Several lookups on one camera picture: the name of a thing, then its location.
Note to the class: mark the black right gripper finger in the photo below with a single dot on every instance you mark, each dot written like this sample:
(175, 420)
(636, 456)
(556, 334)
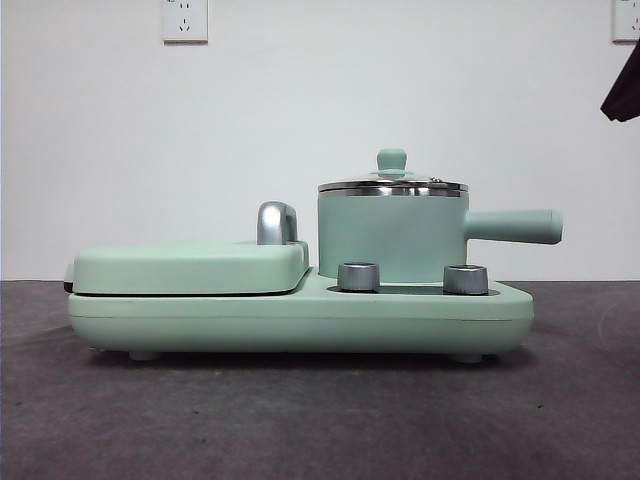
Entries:
(625, 100)

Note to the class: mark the glass lid with green knob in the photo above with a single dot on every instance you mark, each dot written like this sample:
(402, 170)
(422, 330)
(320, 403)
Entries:
(392, 160)

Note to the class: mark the silver control knob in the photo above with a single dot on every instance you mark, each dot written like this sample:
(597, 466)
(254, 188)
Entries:
(465, 280)
(359, 277)

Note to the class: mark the mint green breakfast machine base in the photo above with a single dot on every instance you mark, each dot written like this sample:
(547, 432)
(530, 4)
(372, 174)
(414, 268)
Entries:
(300, 320)

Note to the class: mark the mint green griddle cover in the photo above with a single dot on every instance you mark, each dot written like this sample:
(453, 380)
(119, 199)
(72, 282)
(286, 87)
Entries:
(180, 265)

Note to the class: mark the white wall socket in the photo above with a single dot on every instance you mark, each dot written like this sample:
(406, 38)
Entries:
(627, 20)
(184, 22)

